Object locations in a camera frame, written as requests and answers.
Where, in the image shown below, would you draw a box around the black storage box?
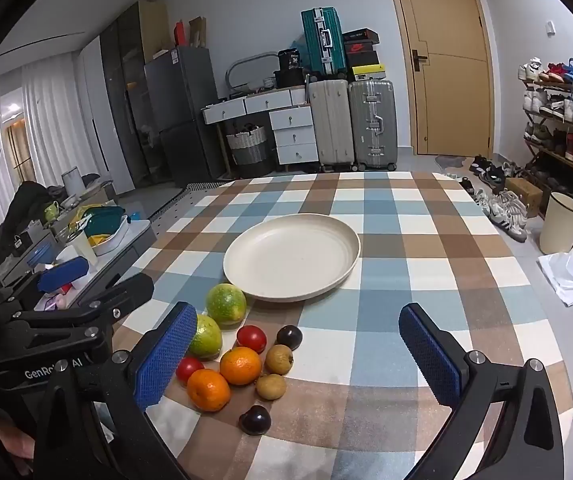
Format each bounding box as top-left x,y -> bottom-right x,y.
274,70 -> 310,89

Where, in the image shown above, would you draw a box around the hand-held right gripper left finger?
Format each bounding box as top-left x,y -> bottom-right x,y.
34,301 -> 198,480

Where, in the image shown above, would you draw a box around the white drawer desk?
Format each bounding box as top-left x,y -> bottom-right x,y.
202,87 -> 320,173

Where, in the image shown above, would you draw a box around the silver suitcase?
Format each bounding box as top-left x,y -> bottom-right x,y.
349,79 -> 398,171

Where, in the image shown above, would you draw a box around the red and black shoe box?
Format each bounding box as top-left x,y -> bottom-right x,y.
345,42 -> 379,67

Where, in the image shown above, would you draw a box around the person's left hand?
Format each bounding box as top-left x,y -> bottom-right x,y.
0,407 -> 36,462

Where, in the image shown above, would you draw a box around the yellow and black shoe box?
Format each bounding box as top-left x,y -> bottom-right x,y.
351,64 -> 386,82

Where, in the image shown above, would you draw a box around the dark purple plum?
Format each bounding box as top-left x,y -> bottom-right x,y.
276,325 -> 303,350
239,405 -> 272,436

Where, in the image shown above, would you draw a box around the rows of stored sneakers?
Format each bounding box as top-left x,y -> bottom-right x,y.
519,57 -> 573,171

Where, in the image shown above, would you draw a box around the small cardboard carton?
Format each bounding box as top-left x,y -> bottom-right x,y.
504,177 -> 545,218

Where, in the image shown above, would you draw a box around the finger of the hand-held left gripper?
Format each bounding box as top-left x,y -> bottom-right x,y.
74,274 -> 154,336
35,256 -> 91,295

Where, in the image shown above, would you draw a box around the black bag white label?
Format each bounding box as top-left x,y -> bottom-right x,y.
277,49 -> 303,72

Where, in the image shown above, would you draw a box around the white kettle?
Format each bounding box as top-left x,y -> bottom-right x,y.
61,169 -> 86,196

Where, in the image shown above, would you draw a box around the orange tangerine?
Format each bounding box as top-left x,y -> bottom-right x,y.
186,368 -> 231,413
219,346 -> 262,386

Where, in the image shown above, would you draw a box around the woven laundry basket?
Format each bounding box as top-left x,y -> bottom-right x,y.
226,126 -> 270,178

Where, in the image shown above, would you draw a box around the small brown round fruit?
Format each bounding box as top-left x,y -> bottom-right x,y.
255,373 -> 287,401
265,344 -> 295,375

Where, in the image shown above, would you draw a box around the scattered pile of shoes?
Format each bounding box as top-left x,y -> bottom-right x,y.
459,154 -> 530,243

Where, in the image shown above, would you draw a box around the white curtains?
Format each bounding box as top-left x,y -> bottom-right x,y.
0,57 -> 110,221

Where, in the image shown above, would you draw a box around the yellow bag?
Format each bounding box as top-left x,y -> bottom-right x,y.
69,203 -> 102,228

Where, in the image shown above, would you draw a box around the dark glass cabinet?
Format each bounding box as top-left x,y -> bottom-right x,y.
99,1 -> 170,196

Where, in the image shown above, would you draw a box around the teal food containers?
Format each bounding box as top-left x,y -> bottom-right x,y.
84,205 -> 127,236

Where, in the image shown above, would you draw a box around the mottled green citrus fruit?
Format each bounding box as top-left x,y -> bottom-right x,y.
205,283 -> 246,330

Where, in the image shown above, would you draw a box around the white plastic bag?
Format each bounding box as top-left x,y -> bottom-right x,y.
537,242 -> 573,307

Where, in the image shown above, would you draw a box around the oval mirror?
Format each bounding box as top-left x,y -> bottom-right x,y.
225,51 -> 280,96

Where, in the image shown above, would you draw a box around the teal suitcase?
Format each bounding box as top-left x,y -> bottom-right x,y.
301,7 -> 348,81

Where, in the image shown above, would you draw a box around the grey refrigerator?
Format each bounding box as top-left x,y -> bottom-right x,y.
144,45 -> 227,186

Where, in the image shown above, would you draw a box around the white plastic basin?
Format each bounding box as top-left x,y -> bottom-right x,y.
89,215 -> 131,257

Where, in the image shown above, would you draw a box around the cream cup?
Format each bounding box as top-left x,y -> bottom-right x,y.
65,231 -> 98,267

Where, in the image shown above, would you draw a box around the white trash bin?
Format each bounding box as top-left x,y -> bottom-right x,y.
539,191 -> 573,256

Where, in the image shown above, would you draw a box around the yellow-green guava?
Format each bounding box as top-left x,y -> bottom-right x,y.
188,314 -> 224,360

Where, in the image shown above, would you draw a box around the grey side cabinet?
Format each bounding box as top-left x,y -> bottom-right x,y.
0,220 -> 158,321

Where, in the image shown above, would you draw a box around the black jacket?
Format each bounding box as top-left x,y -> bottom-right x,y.
1,180 -> 64,246

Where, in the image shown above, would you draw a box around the red tomato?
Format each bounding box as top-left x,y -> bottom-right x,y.
236,325 -> 268,353
175,356 -> 205,387

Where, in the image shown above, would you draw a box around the cream round plate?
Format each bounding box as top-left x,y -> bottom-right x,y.
223,214 -> 362,304

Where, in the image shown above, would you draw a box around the brown cardboard box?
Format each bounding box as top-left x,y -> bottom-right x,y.
189,16 -> 208,48

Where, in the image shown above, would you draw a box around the beige suitcase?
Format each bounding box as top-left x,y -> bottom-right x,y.
307,79 -> 356,172

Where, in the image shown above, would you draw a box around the wooden door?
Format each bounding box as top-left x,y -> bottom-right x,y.
383,0 -> 495,158

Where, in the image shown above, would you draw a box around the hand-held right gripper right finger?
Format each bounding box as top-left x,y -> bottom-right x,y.
398,302 -> 566,480

